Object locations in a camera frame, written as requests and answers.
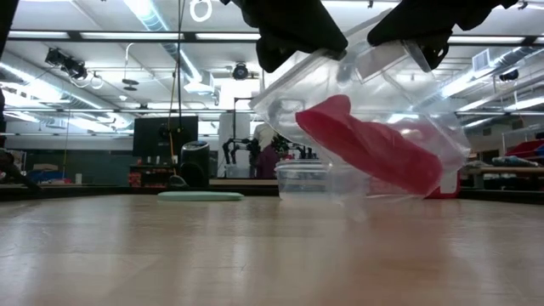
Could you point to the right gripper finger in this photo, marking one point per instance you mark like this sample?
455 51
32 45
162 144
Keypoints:
425 19
433 51

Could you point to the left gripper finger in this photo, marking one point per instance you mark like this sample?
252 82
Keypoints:
297 25
272 57

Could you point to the clear plastic zip bag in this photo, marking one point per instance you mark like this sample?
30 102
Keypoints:
382 85

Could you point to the red elastic bandage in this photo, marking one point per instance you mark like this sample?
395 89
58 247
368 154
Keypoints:
370 149

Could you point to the teal container lid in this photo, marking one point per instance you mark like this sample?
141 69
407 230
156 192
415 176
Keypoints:
200 196

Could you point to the black background robot arm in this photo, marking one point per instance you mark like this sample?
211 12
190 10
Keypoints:
282 144
244 144

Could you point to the black ceiling speaker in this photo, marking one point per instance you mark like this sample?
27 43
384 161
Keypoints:
508 75

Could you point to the person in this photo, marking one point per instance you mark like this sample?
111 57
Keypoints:
265 136

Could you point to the red first aid kit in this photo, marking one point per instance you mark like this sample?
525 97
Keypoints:
448 185

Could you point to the red and blue bundle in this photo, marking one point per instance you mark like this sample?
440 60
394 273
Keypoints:
527 149

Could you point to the grey cloth bundle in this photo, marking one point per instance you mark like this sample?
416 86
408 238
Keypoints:
514 161

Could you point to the wooden background table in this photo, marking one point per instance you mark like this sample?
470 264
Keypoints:
510 170

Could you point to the black monitor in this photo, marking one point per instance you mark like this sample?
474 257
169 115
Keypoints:
149 136

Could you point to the black low shelf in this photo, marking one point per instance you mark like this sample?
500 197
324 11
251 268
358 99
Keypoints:
149 176

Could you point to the round black ceiling camera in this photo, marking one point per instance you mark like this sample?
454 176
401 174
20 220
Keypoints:
240 71

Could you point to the black ceiling camera mount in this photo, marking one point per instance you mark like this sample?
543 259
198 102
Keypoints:
64 61

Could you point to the black aluminium rig frame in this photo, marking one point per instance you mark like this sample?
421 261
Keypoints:
85 193

